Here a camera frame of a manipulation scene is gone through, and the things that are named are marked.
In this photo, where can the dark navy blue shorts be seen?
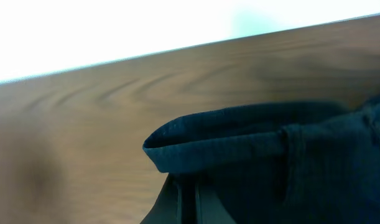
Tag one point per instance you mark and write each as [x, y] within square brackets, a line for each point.
[300, 162]

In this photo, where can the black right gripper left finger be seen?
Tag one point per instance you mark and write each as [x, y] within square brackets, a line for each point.
[166, 209]

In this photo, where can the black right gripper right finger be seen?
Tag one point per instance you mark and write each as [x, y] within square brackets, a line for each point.
[209, 208]

